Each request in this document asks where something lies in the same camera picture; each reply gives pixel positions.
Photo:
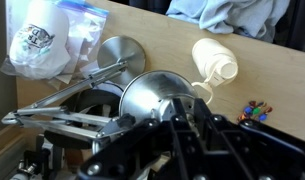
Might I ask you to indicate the light grey sweatshirt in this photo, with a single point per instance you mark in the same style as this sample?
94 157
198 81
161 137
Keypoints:
251 18

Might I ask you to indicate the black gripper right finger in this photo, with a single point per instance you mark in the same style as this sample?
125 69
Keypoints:
201 111

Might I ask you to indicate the clear zip plastic bag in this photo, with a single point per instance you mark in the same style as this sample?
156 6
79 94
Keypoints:
86 24

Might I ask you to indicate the colourful small toy pieces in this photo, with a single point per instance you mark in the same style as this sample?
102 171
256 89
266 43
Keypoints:
258 111

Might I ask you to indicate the white printed mug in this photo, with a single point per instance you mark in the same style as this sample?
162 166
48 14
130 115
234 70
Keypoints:
38 49

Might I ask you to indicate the silver metal desk lamp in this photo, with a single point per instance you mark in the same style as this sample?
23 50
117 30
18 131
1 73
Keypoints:
109 101

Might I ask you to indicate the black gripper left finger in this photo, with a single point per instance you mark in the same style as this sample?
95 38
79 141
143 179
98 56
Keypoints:
179 111

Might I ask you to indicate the cream insulated water bottle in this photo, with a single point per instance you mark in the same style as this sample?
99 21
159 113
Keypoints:
215 63

